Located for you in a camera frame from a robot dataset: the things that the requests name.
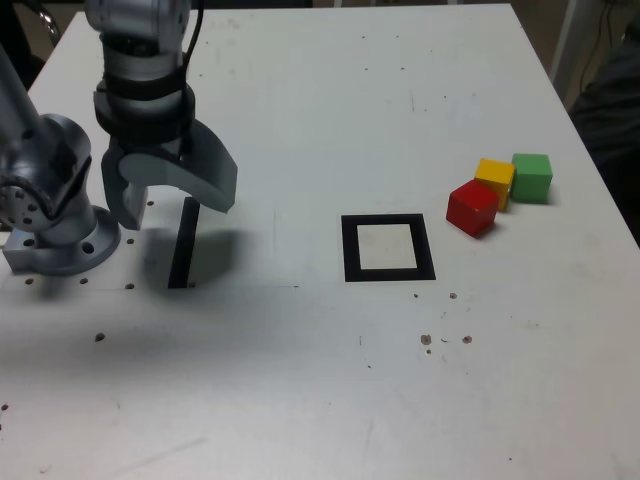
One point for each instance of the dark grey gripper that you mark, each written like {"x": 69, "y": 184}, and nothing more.
{"x": 150, "y": 146}

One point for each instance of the red cube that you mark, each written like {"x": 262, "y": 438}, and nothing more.
{"x": 470, "y": 210}

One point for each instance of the yellow cube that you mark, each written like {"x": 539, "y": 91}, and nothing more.
{"x": 495, "y": 172}

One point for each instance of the green cube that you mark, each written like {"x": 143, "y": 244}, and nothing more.
{"x": 531, "y": 177}

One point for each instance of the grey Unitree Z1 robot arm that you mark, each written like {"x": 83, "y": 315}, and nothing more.
{"x": 55, "y": 150}

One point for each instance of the black tape square outline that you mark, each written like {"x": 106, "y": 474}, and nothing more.
{"x": 350, "y": 250}

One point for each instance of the black tape strip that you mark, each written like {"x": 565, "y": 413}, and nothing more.
{"x": 182, "y": 250}

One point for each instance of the person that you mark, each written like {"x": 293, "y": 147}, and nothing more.
{"x": 615, "y": 100}

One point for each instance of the chrome chair frame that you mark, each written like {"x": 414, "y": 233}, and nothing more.
{"x": 50, "y": 22}

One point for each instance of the white metal post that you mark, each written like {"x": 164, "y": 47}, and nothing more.
{"x": 567, "y": 40}

